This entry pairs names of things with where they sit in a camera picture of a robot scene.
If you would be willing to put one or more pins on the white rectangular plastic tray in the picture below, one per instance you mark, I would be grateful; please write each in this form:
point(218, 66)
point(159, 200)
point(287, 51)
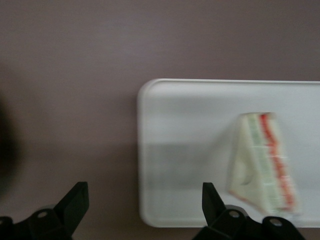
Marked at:
point(180, 140)

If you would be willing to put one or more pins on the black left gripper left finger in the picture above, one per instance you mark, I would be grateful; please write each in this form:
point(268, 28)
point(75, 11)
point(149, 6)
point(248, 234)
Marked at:
point(72, 205)

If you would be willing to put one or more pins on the plastic-wrapped triangle sandwich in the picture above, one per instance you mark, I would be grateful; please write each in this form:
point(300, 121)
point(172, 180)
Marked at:
point(260, 165)

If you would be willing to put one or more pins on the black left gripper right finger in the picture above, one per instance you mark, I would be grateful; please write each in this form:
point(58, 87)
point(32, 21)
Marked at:
point(215, 207)

